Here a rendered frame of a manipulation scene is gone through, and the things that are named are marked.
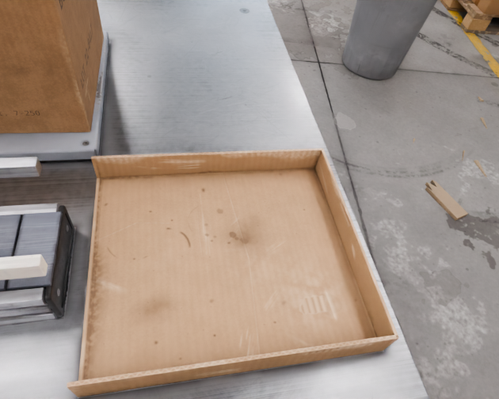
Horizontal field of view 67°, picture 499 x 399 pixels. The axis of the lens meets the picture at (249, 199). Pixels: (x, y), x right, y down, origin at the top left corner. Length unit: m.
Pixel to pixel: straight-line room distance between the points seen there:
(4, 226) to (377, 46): 2.11
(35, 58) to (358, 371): 0.48
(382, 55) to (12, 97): 2.04
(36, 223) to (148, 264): 0.12
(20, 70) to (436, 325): 1.40
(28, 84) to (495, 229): 1.78
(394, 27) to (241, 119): 1.73
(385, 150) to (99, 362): 1.74
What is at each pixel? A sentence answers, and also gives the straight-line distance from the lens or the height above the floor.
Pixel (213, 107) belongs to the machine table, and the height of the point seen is 0.83.
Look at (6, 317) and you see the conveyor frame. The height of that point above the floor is 0.84.
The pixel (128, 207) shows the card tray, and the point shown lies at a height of 0.83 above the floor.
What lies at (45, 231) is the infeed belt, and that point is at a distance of 0.43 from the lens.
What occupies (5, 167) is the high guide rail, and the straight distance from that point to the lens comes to 0.38.
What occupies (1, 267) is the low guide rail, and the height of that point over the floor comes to 0.91.
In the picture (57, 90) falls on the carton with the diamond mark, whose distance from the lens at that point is 0.53.
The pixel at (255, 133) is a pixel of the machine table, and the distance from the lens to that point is 0.59.
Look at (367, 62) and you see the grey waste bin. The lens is 2.37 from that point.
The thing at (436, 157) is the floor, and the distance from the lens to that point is 2.09.
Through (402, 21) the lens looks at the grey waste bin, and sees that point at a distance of 2.26.
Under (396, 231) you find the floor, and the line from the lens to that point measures 1.67.
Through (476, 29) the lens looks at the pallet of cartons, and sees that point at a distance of 3.42.
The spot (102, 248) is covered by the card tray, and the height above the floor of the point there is 0.83.
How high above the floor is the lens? 1.22
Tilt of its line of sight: 51 degrees down
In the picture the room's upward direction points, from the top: 11 degrees clockwise
